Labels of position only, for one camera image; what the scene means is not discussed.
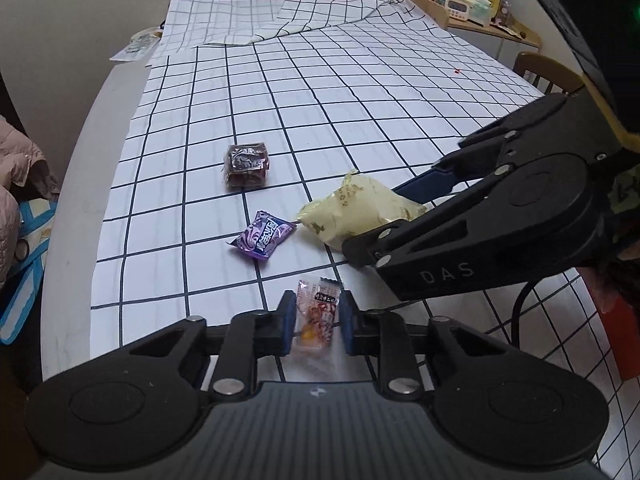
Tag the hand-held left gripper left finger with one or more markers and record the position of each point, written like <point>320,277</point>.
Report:
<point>288,322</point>

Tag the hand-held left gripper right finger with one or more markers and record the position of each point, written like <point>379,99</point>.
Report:
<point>348,322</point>

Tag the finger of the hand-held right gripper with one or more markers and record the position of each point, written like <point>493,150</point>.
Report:
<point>425,187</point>
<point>400,245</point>

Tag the clear orange snack packet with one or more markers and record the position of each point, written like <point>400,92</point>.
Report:
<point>317,310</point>

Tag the pale yellow snack packet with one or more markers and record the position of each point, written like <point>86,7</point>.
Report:
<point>350,210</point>

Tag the purple candy packet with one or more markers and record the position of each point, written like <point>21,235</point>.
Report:
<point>262,235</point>

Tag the checkered white tablecloth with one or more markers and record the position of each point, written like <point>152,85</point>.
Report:
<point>350,110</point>

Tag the dark brown wrapped cake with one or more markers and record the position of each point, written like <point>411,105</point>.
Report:
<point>246,166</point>

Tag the brown wooden chair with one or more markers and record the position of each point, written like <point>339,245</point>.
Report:
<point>545,72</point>

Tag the wooden desktop shelf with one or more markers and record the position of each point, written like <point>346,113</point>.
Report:
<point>500,30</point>

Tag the white digital timer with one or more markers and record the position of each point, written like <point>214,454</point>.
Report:
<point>456,8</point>

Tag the yellow box container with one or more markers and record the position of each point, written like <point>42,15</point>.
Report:
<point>492,2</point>

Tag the blue and white bag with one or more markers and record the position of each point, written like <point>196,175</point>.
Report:
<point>27,270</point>

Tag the pink padded jacket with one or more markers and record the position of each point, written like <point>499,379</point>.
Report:
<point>15,175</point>

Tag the flat clear plastic packet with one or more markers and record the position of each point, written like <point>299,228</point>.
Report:
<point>137,44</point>

